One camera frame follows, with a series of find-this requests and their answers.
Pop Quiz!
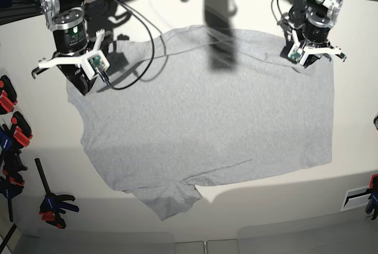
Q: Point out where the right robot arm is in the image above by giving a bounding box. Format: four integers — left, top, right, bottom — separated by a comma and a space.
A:
31, 0, 105, 95

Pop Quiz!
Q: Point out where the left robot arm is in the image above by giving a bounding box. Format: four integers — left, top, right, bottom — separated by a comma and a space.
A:
300, 0, 346, 67

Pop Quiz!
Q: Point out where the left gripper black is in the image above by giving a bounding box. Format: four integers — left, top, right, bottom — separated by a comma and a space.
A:
303, 17, 330, 68

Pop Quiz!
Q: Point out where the white label plate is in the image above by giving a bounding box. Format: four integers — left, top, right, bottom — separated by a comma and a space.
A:
341, 186, 370, 211

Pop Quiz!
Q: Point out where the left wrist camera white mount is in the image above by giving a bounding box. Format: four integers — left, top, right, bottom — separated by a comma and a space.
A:
281, 29, 347, 68

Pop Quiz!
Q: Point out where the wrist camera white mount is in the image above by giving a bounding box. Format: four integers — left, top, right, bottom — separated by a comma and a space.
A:
31, 29, 110, 80
281, 29, 347, 68

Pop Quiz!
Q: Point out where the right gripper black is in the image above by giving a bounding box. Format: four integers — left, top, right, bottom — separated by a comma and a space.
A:
53, 10, 96, 96

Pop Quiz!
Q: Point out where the red black clamp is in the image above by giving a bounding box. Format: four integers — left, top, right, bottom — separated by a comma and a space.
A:
10, 111, 32, 149
0, 75, 18, 115

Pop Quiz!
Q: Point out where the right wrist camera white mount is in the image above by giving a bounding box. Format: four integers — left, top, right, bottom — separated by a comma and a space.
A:
31, 29, 110, 80

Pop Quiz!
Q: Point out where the red black clamp top left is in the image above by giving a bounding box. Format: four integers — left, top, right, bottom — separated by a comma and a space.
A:
0, 75, 18, 115

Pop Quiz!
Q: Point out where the grey T-shirt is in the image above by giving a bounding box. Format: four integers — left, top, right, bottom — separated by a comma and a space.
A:
67, 25, 334, 220

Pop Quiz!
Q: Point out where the blue clamp right edge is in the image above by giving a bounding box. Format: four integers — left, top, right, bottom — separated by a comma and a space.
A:
365, 174, 378, 220

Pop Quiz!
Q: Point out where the blue black bar clamp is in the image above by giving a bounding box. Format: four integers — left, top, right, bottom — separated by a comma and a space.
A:
35, 158, 80, 229

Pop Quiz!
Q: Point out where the black camera cable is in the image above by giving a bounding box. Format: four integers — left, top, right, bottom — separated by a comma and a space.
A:
88, 0, 169, 91

